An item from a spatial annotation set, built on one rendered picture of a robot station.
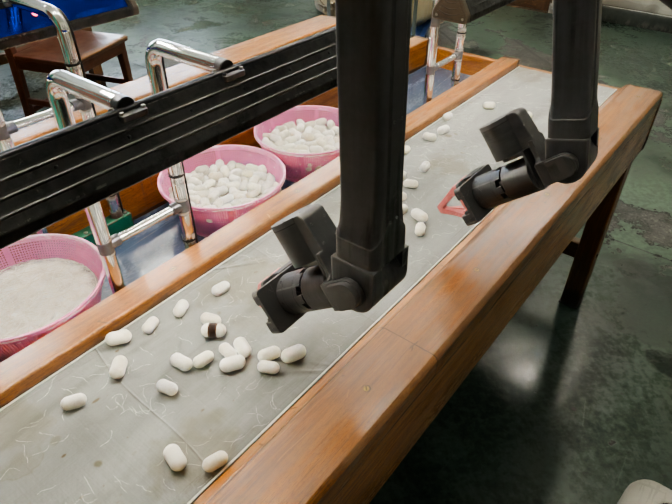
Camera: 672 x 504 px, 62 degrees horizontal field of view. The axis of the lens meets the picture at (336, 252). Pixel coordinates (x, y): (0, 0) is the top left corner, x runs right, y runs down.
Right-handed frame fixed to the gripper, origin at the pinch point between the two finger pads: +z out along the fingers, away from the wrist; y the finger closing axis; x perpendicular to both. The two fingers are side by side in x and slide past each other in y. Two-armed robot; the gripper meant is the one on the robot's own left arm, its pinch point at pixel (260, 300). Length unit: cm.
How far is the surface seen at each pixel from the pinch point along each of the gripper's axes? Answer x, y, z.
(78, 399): -2.2, 25.3, 9.8
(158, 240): -14.4, -8.9, 39.1
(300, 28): -53, -113, 75
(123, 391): 0.4, 20.4, 9.2
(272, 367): 8.0, 5.5, -2.8
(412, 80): -17, -116, 45
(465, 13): -23, -65, -12
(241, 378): 7.4, 8.7, 0.6
